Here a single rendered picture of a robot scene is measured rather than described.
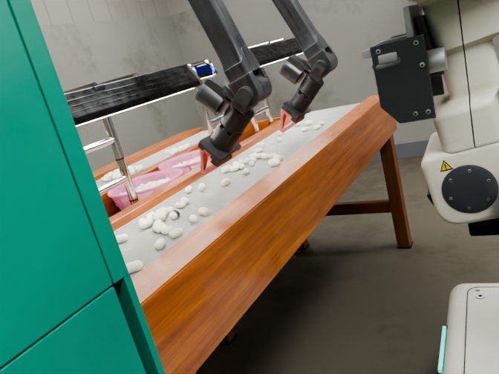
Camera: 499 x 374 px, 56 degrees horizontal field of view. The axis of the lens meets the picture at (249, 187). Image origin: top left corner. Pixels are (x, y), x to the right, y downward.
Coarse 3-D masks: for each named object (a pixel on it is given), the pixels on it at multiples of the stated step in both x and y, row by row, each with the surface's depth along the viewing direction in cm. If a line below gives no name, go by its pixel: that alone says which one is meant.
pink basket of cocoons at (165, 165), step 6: (198, 150) 198; (180, 156) 197; (192, 156) 198; (198, 156) 198; (168, 162) 193; (174, 162) 195; (180, 162) 197; (198, 162) 173; (162, 168) 178; (168, 168) 176; (180, 168) 174; (192, 168) 174
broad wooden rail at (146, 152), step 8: (200, 128) 275; (176, 136) 266; (184, 136) 261; (160, 144) 249; (168, 144) 249; (136, 152) 244; (144, 152) 236; (152, 152) 238; (128, 160) 224; (136, 160) 228; (104, 168) 218; (112, 168) 215; (96, 176) 206
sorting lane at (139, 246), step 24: (312, 120) 213; (336, 120) 197; (288, 144) 176; (216, 168) 167; (240, 168) 158; (264, 168) 149; (192, 192) 144; (216, 192) 136; (240, 192) 130; (144, 216) 132; (168, 216) 126; (144, 240) 111; (168, 240) 107; (144, 264) 97
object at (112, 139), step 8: (112, 80) 127; (72, 88) 115; (80, 88) 113; (96, 88) 110; (104, 88) 112; (104, 120) 134; (112, 128) 135; (112, 136) 135; (96, 144) 130; (104, 144) 132; (112, 144) 136; (88, 152) 128; (120, 152) 137; (120, 160) 137; (120, 168) 138; (128, 176) 139; (112, 184) 133; (120, 184) 137; (128, 184) 139; (104, 192) 131; (128, 192) 140; (136, 200) 141
